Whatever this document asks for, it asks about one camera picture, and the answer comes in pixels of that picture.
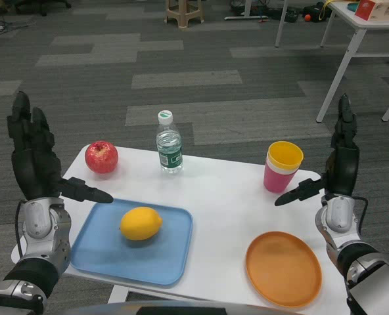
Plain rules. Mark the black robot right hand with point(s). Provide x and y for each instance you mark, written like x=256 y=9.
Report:
x=344 y=167

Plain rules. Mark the pink plastic cup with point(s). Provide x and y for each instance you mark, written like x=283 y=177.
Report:
x=278 y=180

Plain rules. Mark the white desk leg frame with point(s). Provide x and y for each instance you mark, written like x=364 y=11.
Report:
x=247 y=10

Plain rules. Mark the blue rectangle plate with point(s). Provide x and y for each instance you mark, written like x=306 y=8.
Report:
x=99 y=256

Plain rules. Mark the teal round lid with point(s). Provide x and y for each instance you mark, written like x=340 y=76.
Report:
x=352 y=6

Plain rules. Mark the orange round plate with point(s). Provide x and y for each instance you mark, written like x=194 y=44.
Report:
x=283 y=269

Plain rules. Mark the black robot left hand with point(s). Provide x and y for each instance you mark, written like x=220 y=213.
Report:
x=36 y=164

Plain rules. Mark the white office table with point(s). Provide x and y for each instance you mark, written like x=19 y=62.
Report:
x=372 y=23

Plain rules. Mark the red apple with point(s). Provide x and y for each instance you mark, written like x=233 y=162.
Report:
x=101 y=157

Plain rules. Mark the white plastic cup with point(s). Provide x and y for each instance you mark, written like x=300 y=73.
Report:
x=275 y=169

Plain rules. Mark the beige plastic stool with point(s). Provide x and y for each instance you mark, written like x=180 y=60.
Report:
x=184 y=14

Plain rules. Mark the silver robot chest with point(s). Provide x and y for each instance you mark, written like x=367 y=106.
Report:
x=181 y=310

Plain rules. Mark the red and beige tissue box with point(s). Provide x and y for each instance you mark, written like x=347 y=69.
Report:
x=376 y=8

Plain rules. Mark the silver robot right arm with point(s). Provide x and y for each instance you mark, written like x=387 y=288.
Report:
x=339 y=213

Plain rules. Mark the yellow plastic cup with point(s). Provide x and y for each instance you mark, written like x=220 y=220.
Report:
x=284 y=155

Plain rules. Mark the small red ball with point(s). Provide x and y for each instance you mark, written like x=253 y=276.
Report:
x=307 y=18

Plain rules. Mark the clear plastic water bottle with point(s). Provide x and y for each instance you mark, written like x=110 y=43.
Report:
x=169 y=151

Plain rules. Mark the yellow lemon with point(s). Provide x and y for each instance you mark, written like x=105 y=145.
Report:
x=140 y=223

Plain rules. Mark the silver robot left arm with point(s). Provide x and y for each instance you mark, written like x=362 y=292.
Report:
x=40 y=226

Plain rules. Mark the black bag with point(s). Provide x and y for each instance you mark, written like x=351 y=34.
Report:
x=312 y=11

